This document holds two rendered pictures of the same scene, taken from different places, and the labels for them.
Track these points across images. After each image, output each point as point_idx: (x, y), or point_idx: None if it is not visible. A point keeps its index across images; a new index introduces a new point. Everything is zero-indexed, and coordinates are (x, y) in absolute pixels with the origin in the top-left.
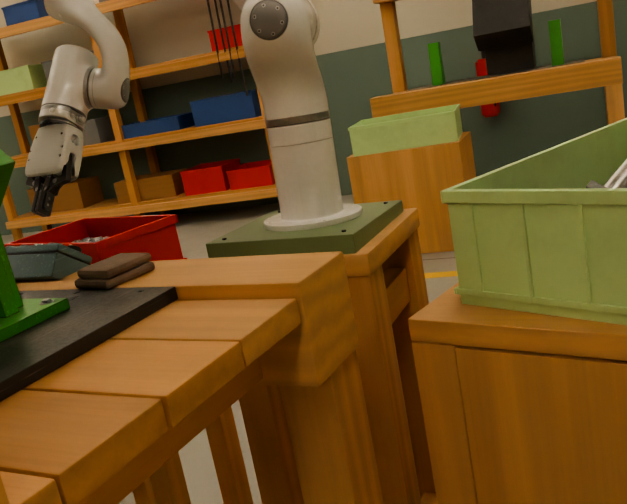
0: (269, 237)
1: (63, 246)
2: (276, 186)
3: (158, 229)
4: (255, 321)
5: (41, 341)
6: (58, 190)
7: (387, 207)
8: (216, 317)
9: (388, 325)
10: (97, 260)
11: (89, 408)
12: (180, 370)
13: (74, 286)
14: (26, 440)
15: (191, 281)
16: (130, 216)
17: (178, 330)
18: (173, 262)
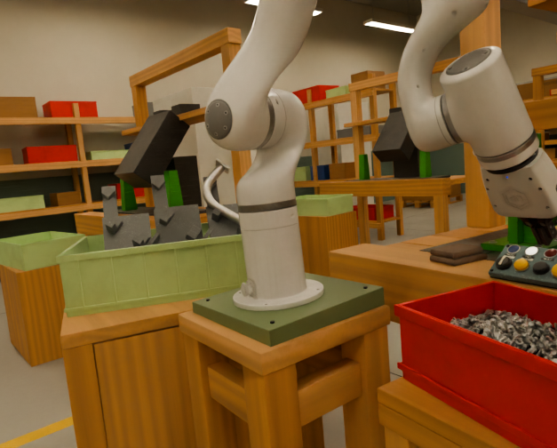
0: (335, 281)
1: (504, 248)
2: (301, 260)
3: (423, 309)
4: (390, 245)
5: (484, 239)
6: (522, 220)
7: (222, 293)
8: (404, 248)
9: None
10: (497, 301)
11: (454, 235)
12: (424, 238)
13: (490, 260)
14: (472, 232)
15: (409, 250)
16: (465, 329)
17: (422, 246)
18: (416, 263)
